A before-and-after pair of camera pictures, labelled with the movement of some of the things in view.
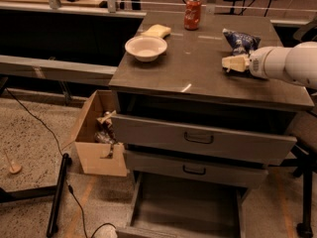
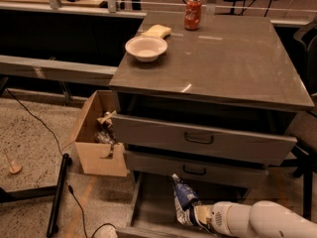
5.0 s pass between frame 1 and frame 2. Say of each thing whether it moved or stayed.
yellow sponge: stayed
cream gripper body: moved
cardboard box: stayed
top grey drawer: stayed
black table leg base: stayed
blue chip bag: moved
